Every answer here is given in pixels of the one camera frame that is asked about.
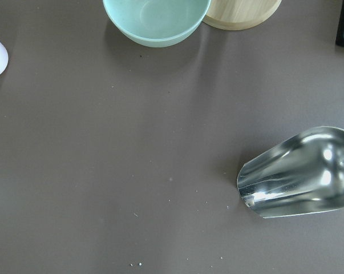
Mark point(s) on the mint green bowl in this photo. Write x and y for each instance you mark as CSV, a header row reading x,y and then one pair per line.
x,y
156,23

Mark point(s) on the round wooden stand base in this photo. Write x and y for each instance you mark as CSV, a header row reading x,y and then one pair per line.
x,y
234,15

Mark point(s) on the shiny metal scoop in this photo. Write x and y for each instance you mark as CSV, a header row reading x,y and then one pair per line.
x,y
302,175

